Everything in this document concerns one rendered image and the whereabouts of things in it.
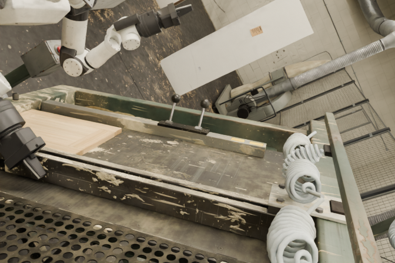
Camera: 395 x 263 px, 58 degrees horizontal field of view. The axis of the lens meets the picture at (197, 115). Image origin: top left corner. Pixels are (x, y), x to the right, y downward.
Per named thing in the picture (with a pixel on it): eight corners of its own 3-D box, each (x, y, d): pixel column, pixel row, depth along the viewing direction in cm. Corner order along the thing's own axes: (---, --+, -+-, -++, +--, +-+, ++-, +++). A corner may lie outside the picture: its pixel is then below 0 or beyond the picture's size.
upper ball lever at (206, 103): (194, 132, 138) (201, 100, 141) (203, 134, 137) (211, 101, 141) (191, 130, 135) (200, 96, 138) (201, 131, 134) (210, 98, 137)
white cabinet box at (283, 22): (171, 54, 566) (294, -11, 494) (188, 86, 577) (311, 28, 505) (158, 61, 511) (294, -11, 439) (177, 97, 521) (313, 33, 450)
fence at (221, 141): (49, 108, 157) (49, 99, 156) (264, 153, 134) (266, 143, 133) (40, 110, 152) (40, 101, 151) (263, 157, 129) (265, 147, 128)
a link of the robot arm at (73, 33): (52, 70, 142) (56, 17, 130) (66, 58, 153) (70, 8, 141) (80, 79, 142) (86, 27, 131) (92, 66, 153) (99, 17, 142)
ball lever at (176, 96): (165, 126, 141) (173, 94, 144) (174, 128, 140) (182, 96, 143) (162, 124, 138) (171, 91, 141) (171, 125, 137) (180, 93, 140)
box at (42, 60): (36, 54, 182) (61, 39, 176) (46, 76, 183) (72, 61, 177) (18, 56, 171) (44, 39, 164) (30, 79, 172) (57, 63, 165)
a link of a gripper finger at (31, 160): (37, 179, 88) (23, 158, 88) (46, 174, 91) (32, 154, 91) (42, 176, 88) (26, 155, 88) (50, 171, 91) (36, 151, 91)
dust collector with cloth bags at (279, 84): (222, 86, 760) (323, 40, 683) (237, 115, 773) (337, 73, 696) (209, 105, 634) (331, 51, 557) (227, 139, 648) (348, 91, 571)
